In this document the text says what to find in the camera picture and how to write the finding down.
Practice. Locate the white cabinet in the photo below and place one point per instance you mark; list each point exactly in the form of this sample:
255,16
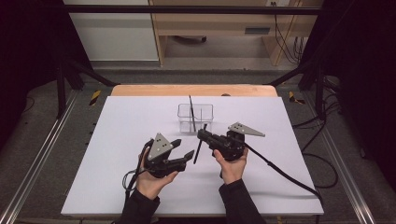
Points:
115,37

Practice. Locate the yellow clamp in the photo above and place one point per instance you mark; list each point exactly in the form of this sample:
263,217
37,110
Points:
293,97
95,97

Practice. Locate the yellow clamp left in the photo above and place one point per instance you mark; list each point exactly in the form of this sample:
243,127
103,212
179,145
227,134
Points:
95,97

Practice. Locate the black metal stand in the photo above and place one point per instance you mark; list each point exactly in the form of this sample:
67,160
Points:
60,93
319,93

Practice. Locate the person's left hand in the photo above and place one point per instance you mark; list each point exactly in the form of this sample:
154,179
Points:
152,185

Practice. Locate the clear plastic organizer box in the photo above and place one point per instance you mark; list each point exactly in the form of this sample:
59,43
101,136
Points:
202,118

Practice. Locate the wooden desk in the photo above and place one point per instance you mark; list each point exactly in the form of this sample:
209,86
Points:
214,23

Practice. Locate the wooden table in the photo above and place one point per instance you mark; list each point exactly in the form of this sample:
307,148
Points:
155,90

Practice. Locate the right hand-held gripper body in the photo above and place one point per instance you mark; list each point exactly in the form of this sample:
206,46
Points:
230,146

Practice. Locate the black horizontal bar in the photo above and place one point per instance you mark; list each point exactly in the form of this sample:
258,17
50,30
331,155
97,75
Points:
186,9

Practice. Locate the black curtain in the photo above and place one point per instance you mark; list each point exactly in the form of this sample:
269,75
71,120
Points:
367,62
28,46

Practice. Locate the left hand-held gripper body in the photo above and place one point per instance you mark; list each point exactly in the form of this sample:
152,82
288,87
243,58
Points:
160,155

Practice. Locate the person's right hand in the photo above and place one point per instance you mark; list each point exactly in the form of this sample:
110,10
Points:
232,171

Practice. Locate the metal floor rail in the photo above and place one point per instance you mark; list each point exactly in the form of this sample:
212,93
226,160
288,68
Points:
342,168
40,152

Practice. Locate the white board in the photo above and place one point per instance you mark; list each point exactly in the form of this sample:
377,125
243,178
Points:
109,155

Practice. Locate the yellow clamp right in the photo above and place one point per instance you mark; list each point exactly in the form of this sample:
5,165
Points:
293,97

